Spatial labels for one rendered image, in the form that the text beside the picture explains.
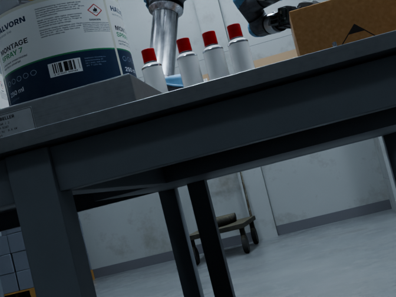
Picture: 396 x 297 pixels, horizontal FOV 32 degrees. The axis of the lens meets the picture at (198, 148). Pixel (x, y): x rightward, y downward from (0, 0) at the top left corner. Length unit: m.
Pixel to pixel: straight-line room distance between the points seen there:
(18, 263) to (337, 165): 4.06
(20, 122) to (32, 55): 0.11
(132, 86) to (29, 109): 0.14
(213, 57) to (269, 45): 7.09
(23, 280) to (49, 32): 7.72
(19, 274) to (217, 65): 7.17
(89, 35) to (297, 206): 7.69
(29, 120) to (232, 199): 7.78
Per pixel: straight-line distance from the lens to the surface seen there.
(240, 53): 1.67
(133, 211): 8.96
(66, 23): 1.01
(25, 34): 1.02
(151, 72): 1.69
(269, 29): 2.56
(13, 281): 8.72
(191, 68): 1.67
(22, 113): 0.96
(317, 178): 8.60
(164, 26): 2.23
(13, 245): 8.66
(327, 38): 1.87
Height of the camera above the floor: 0.70
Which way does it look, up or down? 4 degrees up
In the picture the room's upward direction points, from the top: 14 degrees counter-clockwise
